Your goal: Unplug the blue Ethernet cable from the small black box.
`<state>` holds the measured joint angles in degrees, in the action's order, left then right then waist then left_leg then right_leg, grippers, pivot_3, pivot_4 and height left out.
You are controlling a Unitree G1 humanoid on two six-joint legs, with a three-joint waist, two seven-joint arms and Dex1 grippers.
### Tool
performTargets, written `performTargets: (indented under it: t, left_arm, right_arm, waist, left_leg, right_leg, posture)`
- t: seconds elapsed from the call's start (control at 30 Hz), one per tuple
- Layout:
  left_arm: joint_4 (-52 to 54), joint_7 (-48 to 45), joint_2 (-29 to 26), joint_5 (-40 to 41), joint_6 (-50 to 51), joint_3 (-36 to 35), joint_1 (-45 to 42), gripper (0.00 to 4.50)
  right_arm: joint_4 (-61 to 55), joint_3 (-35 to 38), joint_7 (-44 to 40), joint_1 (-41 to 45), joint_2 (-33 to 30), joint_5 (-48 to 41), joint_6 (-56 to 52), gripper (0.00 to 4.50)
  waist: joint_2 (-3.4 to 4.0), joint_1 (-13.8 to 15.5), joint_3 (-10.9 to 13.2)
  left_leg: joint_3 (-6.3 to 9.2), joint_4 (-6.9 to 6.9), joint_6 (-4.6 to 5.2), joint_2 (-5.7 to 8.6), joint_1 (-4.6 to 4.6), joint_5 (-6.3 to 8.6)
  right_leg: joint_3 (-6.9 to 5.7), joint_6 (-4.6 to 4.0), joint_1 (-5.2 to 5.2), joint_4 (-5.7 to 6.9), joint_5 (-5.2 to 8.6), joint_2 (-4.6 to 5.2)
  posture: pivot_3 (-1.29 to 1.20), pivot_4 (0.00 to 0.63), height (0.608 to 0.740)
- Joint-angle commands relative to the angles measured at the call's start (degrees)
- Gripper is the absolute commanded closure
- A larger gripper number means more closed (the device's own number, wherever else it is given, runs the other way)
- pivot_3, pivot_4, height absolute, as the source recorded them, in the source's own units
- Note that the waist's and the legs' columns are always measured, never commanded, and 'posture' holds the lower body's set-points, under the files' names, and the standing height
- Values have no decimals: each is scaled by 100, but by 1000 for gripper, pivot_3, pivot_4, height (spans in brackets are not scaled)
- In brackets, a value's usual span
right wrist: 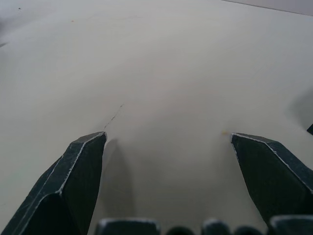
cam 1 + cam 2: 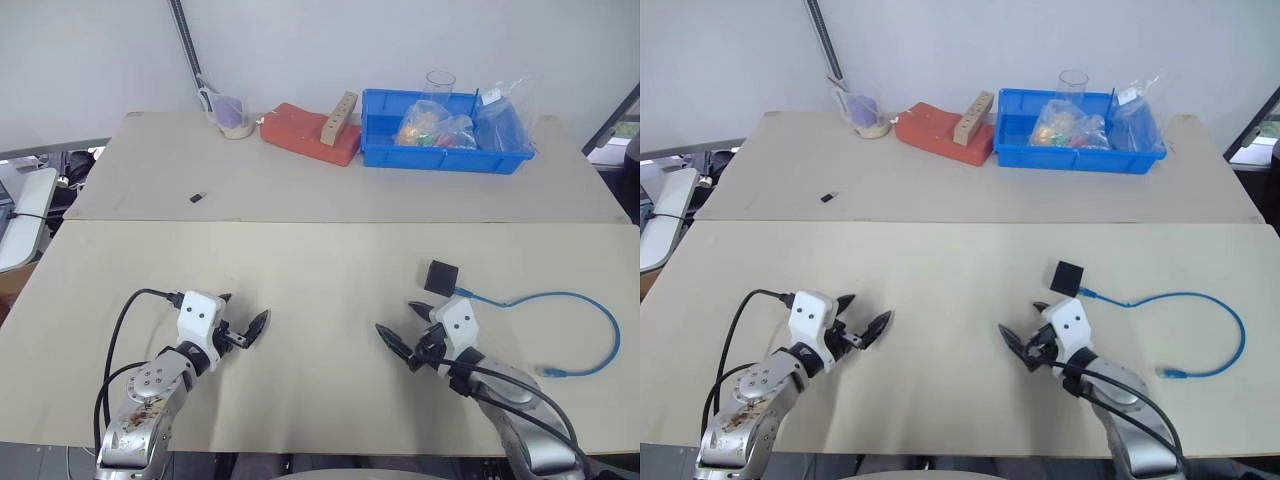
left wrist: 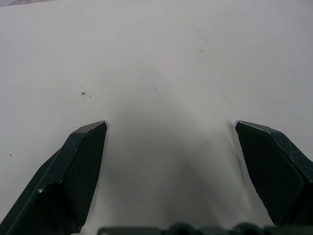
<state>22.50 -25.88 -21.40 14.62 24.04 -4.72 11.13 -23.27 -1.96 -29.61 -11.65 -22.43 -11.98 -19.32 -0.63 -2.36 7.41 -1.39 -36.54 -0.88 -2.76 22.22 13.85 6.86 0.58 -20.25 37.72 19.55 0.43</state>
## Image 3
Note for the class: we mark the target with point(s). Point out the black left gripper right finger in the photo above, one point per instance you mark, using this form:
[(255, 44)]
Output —
[(276, 171)]

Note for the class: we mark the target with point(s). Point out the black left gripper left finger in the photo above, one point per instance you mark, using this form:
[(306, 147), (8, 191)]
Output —
[(61, 181)]

